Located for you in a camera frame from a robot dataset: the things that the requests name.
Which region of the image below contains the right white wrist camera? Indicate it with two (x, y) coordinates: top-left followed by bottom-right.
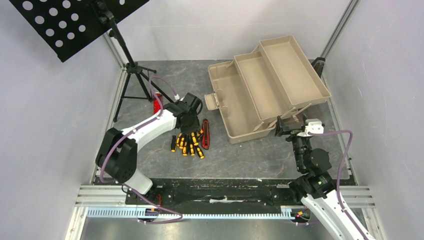
(296, 118), (324, 138)

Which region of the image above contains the beige plastic tool box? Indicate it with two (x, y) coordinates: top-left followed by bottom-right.
(204, 35), (331, 144)

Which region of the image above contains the screwdriver yellow black far left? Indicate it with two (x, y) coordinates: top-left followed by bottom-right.
(170, 135), (177, 152)

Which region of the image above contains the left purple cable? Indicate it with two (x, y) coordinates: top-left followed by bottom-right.
(99, 76), (184, 225)

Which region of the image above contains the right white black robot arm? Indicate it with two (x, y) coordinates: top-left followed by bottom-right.
(274, 117), (374, 240)

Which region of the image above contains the black perforated music stand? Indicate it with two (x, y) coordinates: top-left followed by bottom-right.
(11, 0), (174, 103)

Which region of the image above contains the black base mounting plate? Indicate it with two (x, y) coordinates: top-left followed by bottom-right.
(145, 178), (303, 214)

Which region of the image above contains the red black utility knife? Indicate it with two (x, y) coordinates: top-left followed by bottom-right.
(201, 118), (210, 150)

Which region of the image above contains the red cylindrical object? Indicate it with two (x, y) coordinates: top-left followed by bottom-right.
(153, 92), (163, 114)

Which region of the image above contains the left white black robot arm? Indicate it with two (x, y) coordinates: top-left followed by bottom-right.
(95, 93), (203, 204)

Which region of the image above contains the aluminium frame rail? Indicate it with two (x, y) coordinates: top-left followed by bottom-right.
(65, 33), (128, 240)

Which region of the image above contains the black metronome clear cover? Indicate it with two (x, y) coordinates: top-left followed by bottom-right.
(310, 57), (326, 78)

